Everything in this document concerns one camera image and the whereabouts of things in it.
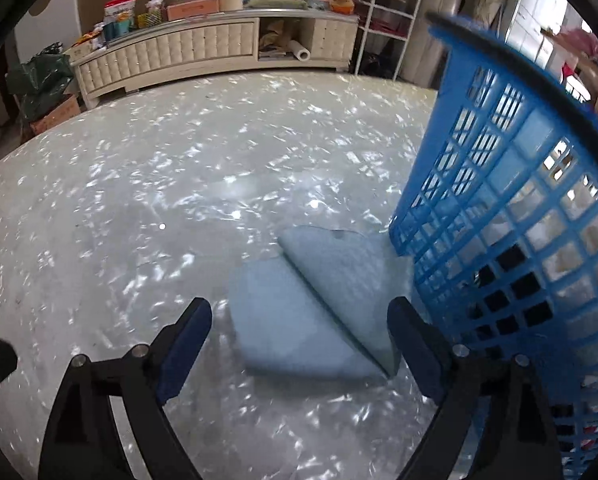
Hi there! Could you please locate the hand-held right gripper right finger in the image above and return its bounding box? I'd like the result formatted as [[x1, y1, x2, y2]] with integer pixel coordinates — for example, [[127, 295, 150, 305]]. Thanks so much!
[[386, 296, 564, 480]]

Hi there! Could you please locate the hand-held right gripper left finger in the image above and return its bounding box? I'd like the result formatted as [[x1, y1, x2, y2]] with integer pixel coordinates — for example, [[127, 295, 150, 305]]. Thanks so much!
[[38, 296, 213, 480]]

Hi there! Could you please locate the light blue cloth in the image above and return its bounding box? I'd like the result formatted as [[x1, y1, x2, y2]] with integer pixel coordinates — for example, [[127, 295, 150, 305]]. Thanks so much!
[[227, 225, 412, 381]]

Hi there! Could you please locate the blue plastic basket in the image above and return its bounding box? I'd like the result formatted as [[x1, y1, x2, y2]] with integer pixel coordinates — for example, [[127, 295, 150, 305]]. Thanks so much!
[[388, 11, 598, 480]]

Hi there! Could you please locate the cardboard box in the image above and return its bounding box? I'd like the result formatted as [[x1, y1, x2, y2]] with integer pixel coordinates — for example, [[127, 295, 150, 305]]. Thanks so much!
[[29, 94, 82, 136]]

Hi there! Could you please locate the green plastic bag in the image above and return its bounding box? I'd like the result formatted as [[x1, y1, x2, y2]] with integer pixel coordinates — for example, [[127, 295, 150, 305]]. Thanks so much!
[[6, 42, 75, 121]]

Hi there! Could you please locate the cream tufted TV cabinet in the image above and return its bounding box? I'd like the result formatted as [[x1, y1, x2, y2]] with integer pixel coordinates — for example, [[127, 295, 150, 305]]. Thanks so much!
[[72, 9, 361, 108]]

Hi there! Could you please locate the pink box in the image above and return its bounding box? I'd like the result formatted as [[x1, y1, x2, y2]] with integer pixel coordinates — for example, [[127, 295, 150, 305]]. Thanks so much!
[[166, 0, 220, 22]]

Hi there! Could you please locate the red and white snack bag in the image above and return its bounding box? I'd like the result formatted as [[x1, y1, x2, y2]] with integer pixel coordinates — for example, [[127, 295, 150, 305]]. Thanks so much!
[[103, 0, 137, 36]]

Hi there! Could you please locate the pink clothing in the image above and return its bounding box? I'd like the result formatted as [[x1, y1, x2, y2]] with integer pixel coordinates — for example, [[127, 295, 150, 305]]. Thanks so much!
[[544, 27, 598, 106]]

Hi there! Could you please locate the white metal rack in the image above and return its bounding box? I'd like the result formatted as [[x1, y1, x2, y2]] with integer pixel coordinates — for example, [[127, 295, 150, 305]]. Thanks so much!
[[349, 0, 426, 81]]

